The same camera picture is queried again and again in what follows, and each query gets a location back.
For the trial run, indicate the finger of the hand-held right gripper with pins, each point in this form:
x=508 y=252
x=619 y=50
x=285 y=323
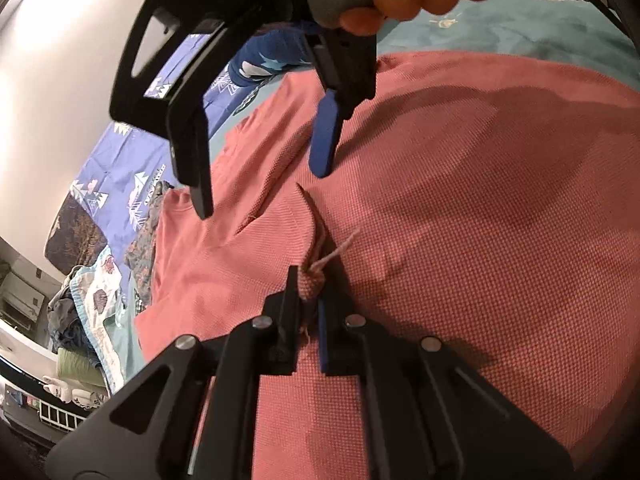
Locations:
x=192 y=160
x=324 y=145

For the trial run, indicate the pink knit garment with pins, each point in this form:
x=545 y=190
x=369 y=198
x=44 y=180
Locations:
x=450 y=220

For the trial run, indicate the dark tree print pillow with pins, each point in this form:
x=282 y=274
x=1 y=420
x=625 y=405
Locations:
x=75 y=235

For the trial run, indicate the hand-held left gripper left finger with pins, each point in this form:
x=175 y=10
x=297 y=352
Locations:
x=292 y=310

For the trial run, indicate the shell print quilt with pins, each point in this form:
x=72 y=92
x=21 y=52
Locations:
x=102 y=305

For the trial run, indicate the teal blanket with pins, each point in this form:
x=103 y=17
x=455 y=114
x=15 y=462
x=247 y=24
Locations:
x=500 y=30

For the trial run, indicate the dark floral cloth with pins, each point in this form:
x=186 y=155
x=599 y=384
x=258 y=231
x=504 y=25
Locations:
x=145 y=245

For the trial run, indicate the dark blue printed cloth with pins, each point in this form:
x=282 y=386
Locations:
x=260 y=55

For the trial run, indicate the green folded cloth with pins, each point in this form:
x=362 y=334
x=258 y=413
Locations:
x=77 y=366

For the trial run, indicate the blue printed bed sheet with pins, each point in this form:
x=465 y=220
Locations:
x=115 y=160

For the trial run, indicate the white cabinet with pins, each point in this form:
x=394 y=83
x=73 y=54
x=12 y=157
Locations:
x=25 y=355

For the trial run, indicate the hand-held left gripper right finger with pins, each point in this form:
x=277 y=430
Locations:
x=323 y=332

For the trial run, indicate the pile of grey clothes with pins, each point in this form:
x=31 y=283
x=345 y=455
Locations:
x=62 y=315

